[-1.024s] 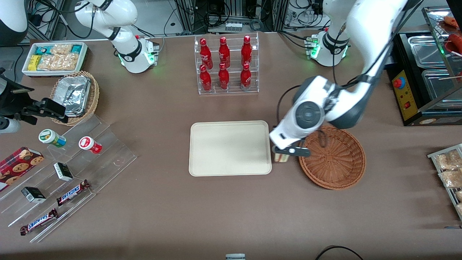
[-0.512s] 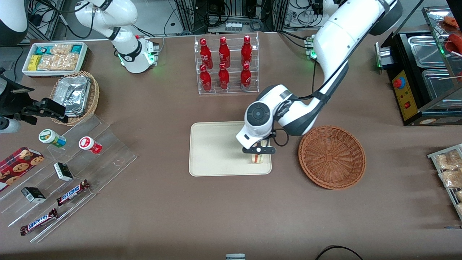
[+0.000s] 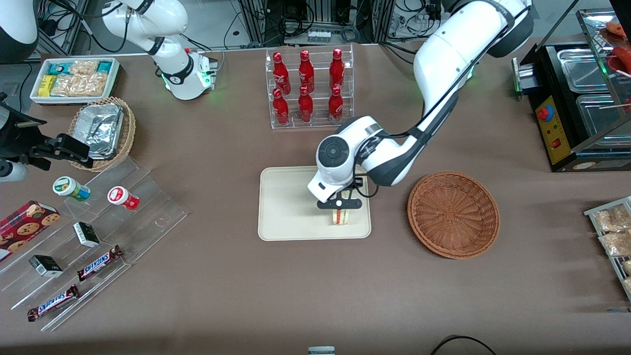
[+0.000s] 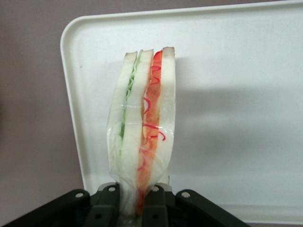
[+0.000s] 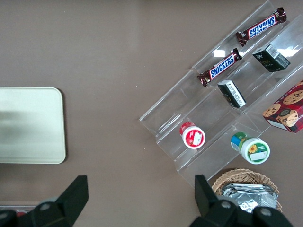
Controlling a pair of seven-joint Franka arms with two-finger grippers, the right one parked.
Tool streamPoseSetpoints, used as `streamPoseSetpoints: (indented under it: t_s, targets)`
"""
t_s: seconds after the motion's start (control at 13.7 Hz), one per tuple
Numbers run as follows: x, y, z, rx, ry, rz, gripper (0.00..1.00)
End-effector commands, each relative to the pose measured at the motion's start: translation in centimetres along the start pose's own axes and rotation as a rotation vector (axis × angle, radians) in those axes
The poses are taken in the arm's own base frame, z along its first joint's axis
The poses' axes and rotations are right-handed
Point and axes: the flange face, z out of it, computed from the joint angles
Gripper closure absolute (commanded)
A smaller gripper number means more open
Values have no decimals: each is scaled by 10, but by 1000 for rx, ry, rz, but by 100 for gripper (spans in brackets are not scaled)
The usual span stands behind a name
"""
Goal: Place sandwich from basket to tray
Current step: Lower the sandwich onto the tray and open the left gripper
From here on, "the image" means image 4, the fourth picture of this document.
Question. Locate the cream rectangular plastic tray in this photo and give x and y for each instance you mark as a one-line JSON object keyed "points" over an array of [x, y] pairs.
{"points": [[236, 71]]}

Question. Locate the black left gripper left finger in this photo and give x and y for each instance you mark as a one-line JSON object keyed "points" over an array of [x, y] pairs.
{"points": [[71, 208]]}

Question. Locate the plastic-wrapped triangle sandwich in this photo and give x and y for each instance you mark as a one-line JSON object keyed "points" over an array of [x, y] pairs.
{"points": [[135, 118]]}

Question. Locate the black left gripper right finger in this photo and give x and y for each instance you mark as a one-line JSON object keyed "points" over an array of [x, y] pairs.
{"points": [[189, 208]]}

